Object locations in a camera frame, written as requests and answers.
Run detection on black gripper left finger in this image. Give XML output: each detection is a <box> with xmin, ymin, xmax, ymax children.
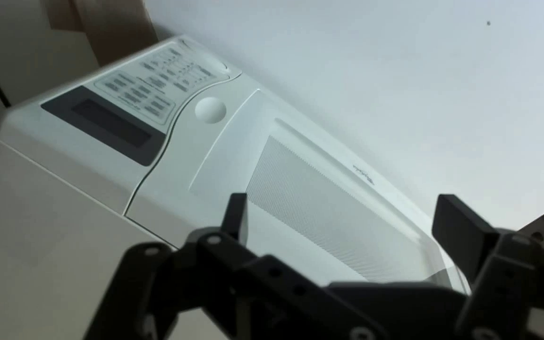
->
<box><xmin>85</xmin><ymin>192</ymin><xmax>382</xmax><ymax>340</ymax></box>

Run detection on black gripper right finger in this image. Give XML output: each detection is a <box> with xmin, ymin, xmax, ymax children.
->
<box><xmin>431</xmin><ymin>194</ymin><xmax>544</xmax><ymax>340</ymax></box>

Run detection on white microwave door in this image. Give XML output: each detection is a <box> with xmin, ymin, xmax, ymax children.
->
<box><xmin>123</xmin><ymin>86</ymin><xmax>475</xmax><ymax>299</ymax></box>

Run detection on white microwave oven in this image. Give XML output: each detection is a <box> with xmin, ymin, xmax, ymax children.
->
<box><xmin>0</xmin><ymin>35</ymin><xmax>475</xmax><ymax>340</ymax></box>

